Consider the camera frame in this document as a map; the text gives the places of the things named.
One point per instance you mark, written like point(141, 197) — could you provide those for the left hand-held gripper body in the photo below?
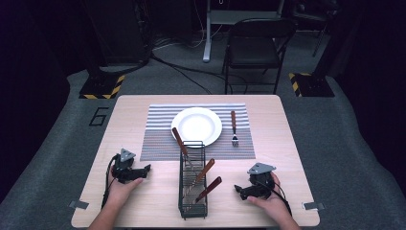
point(124, 169)

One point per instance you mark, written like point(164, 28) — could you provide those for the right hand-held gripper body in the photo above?
point(261, 183)

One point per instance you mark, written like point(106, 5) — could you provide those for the person's left hand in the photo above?
point(123, 191)

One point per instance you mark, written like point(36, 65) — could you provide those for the person's right hand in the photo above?
point(271, 206)

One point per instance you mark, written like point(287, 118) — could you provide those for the grey striped placemat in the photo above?
point(159, 140)

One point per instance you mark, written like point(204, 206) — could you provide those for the grey tape strip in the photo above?
point(313, 206)
point(78, 204)

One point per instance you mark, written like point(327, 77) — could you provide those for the white round plate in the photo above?
point(196, 125)

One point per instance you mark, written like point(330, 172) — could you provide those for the black stand with striped base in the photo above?
point(314, 84)
point(102, 87)

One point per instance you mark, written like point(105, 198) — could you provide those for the black folding chair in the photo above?
point(255, 51)

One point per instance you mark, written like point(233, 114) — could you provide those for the white desk frame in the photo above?
point(208, 35)

